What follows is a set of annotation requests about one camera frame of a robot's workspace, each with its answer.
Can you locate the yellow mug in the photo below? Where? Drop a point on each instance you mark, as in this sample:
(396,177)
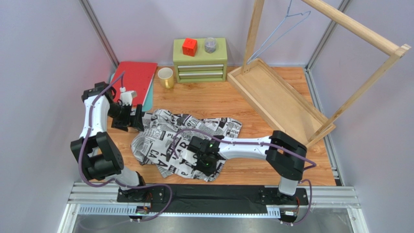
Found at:
(166,78)

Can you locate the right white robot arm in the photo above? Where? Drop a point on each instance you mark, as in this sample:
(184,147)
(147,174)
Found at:
(286,155)

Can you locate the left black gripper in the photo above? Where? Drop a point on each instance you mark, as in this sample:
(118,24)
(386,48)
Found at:
(136,120)

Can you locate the clear glass jar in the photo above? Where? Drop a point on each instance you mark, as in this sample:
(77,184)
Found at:
(210,45)

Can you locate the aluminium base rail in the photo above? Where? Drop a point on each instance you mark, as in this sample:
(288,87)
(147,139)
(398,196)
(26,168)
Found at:
(322,196)

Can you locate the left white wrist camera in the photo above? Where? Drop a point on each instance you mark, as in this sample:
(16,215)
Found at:
(126,97)

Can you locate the green drawer cabinet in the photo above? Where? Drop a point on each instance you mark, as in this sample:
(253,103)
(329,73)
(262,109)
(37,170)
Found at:
(203,66)

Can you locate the red cube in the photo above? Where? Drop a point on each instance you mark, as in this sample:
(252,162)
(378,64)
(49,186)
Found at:
(190,47)

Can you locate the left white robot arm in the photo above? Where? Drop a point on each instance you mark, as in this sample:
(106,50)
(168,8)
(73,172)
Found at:
(97,155)

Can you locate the teal cutting board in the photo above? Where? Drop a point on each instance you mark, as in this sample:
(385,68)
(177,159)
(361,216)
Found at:
(148,98)

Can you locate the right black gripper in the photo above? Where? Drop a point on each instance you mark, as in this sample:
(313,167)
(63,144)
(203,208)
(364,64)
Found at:
(197,144)

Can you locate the newspaper print trousers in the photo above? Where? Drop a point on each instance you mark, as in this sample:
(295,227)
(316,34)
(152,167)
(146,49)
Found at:
(166,136)

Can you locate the red board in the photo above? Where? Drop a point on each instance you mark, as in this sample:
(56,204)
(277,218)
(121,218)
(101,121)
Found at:
(129,67)

